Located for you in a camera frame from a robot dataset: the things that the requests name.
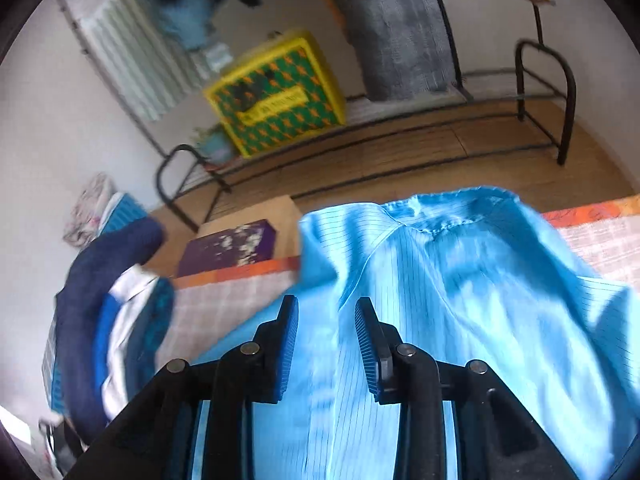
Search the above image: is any black metal clothes rack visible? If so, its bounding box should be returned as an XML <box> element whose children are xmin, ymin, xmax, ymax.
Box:
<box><xmin>55</xmin><ymin>0</ymin><xmax>578</xmax><ymax>233</ymax></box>

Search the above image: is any light blue striped garment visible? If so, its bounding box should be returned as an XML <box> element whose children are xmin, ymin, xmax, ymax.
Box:
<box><xmin>192</xmin><ymin>186</ymin><xmax>640</xmax><ymax>480</ymax></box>

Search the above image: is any potted plant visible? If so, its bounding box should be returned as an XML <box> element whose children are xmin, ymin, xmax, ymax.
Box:
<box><xmin>192</xmin><ymin>125</ymin><xmax>236</xmax><ymax>166</ymax></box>

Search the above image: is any purple box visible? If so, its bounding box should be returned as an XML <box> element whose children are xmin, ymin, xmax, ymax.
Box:
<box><xmin>176</xmin><ymin>219</ymin><xmax>277</xmax><ymax>278</ymax></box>

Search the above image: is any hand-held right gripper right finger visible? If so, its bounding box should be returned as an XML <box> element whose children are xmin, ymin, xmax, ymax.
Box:
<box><xmin>354</xmin><ymin>297</ymin><xmax>583</xmax><ymax>480</ymax></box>

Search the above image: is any yellow green patterned box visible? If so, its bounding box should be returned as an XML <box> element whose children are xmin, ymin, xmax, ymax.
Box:
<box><xmin>202</xmin><ymin>30</ymin><xmax>347</xmax><ymax>160</ymax></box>

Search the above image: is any green striped white cloth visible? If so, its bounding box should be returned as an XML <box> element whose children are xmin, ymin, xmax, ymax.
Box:
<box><xmin>80</xmin><ymin>0</ymin><xmax>208</xmax><ymax>123</ymax></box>

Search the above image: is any floral folded cloth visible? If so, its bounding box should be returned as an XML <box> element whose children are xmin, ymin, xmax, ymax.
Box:
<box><xmin>62</xmin><ymin>174</ymin><xmax>118</xmax><ymax>248</ymax></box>

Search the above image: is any teal garment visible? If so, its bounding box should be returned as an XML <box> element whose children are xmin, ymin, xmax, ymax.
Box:
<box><xmin>127</xmin><ymin>277</ymin><xmax>176</xmax><ymax>396</ymax></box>

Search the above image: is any pink checked blanket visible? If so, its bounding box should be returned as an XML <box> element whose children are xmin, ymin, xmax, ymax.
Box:
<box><xmin>155</xmin><ymin>212</ymin><xmax>640</xmax><ymax>371</ymax></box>

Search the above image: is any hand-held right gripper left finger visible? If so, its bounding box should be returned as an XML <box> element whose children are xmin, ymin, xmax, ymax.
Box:
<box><xmin>65</xmin><ymin>294</ymin><xmax>300</xmax><ymax>480</ymax></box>

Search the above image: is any navy blue garment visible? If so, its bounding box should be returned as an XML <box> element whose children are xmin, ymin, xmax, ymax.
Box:
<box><xmin>52</xmin><ymin>217</ymin><xmax>168</xmax><ymax>441</ymax></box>

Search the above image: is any cardboard box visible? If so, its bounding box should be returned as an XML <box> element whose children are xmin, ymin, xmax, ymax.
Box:
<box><xmin>197</xmin><ymin>195</ymin><xmax>303</xmax><ymax>261</ymax></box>

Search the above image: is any grey checked coat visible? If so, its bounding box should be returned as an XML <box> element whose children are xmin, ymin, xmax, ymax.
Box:
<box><xmin>330</xmin><ymin>0</ymin><xmax>463</xmax><ymax>103</ymax></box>

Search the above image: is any white and blue garment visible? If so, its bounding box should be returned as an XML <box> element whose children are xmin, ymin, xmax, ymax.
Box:
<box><xmin>95</xmin><ymin>265</ymin><xmax>161</xmax><ymax>411</ymax></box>

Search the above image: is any denim jacket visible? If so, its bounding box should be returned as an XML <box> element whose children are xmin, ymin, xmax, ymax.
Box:
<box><xmin>127</xmin><ymin>0</ymin><xmax>216</xmax><ymax>51</ymax></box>

